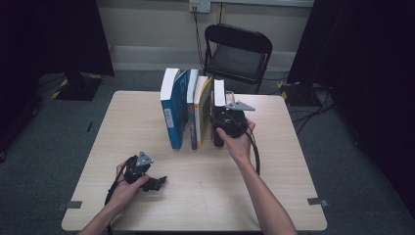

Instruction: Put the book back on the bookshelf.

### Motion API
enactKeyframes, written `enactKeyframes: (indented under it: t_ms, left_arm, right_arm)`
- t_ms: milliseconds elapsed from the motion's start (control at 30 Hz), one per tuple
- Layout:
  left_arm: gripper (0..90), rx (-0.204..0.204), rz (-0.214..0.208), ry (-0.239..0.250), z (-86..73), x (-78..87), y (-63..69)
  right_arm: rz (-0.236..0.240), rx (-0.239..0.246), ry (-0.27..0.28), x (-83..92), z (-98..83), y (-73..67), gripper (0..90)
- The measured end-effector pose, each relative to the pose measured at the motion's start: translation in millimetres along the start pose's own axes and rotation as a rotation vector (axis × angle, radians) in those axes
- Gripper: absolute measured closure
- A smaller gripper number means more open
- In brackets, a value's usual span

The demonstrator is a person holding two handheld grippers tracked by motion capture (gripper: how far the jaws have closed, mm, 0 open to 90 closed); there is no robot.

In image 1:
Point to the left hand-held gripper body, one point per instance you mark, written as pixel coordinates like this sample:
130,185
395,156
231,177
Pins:
135,171

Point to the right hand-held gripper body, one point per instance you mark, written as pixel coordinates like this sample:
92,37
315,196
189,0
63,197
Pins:
233,122

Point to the yellow book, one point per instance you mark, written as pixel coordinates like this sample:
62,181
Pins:
203,114

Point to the black hardcover book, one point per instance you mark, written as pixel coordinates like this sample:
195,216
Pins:
219,93

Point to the large blue book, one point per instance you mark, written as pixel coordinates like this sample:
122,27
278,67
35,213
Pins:
174,117

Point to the person's left hand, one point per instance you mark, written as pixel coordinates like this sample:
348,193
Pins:
125,192

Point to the person's right hand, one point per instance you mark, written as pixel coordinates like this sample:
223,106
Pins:
239,147

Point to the black folding chair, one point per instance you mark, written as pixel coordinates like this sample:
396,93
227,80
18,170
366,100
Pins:
236,60

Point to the grey tape strip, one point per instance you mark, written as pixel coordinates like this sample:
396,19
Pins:
73,205
316,201

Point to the black stand base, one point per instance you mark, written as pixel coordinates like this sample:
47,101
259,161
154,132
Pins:
303,94
78,88

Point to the black curtain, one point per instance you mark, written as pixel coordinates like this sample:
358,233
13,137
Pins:
49,32
359,49

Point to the white wall power outlet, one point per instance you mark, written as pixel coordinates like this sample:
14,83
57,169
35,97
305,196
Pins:
199,6

